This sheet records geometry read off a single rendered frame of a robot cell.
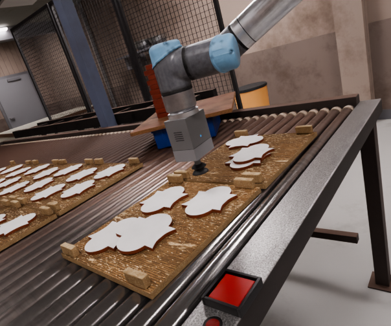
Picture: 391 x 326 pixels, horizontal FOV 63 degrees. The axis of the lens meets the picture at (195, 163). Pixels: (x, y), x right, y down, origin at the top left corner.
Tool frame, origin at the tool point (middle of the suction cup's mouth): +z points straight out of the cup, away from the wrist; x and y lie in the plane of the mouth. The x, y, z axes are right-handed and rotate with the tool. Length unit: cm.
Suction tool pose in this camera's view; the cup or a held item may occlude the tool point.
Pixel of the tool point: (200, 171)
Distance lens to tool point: 80.4
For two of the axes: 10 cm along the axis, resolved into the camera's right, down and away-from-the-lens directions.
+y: -5.2, 4.1, -7.5
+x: 8.1, -0.4, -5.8
